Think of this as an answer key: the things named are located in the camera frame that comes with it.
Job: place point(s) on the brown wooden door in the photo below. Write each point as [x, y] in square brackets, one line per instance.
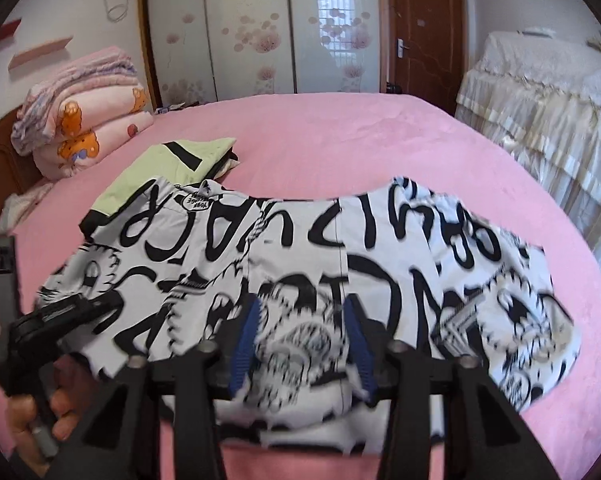
[425, 5]

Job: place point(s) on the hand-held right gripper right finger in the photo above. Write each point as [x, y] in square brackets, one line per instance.
[358, 340]

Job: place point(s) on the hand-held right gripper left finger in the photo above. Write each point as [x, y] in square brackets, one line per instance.
[245, 335]

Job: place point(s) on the folded purple pink blanket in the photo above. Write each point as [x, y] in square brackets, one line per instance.
[75, 80]

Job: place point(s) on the person's left hand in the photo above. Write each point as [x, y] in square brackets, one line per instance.
[68, 395]

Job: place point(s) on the wooden headboard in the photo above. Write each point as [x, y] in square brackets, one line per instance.
[5, 160]

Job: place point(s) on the white black graffiti print jacket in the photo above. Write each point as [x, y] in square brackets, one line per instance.
[380, 240]

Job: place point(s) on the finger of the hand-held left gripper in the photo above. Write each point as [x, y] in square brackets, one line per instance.
[4, 270]
[88, 310]

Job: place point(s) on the pink bed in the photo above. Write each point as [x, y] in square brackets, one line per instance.
[330, 140]

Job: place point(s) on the lace covered furniture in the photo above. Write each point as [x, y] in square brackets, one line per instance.
[545, 110]

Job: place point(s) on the floral sliding door wardrobe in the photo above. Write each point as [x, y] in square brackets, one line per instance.
[260, 30]

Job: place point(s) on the red wall decoration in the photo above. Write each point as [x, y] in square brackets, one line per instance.
[9, 29]

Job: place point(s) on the pink cartoon bear quilt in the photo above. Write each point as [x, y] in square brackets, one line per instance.
[95, 130]

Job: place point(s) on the small printed box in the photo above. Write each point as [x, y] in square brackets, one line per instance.
[173, 107]

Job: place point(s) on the folded green black garment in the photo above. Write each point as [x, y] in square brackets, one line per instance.
[165, 170]

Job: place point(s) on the pink floral cloth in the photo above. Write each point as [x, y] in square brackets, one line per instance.
[28, 205]

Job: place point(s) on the pink wall shelf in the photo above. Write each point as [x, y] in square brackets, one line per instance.
[40, 52]

